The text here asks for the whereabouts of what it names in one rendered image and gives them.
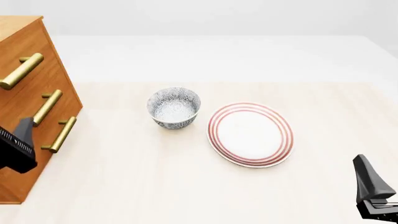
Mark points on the small wooden drawer front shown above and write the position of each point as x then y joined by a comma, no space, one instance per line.
43,158

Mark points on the wooden cabinet with drawers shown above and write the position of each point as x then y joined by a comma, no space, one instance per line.
9,25

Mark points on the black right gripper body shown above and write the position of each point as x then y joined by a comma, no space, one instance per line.
379,210

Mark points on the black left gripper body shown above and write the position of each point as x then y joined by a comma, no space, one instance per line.
15,156

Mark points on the white plate with red rings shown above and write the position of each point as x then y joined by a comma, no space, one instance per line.
250,135

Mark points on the blue patterned bowl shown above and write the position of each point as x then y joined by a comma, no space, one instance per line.
173,109

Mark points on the large wooden drawer front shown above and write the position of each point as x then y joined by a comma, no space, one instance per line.
34,42

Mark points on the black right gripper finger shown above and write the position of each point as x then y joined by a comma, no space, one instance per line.
370,182

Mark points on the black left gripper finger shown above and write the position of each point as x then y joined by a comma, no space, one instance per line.
25,133

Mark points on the medium wooden drawer front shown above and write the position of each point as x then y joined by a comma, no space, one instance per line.
21,102

